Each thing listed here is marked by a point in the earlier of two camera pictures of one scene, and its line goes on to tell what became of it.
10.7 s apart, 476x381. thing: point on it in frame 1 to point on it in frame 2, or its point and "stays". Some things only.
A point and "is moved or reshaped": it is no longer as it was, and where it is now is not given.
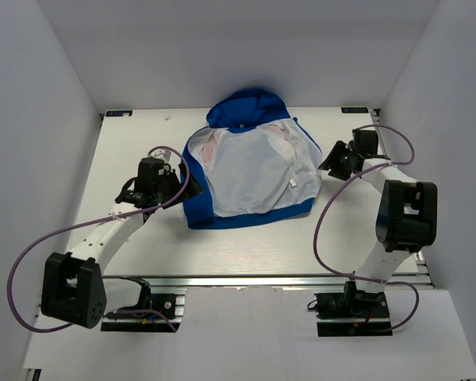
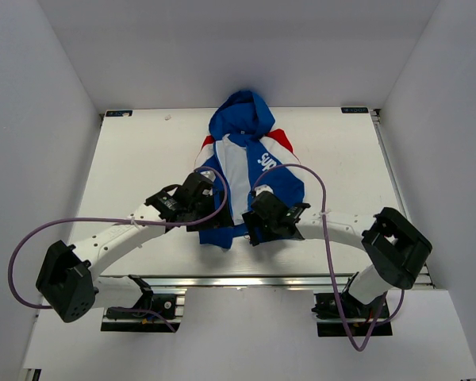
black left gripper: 171,175 to 224,219
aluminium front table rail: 265,281 stays
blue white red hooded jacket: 255,162 is moved or reshaped
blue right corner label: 355,109 stays
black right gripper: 332,161 to 253,221
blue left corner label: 113,113 stays
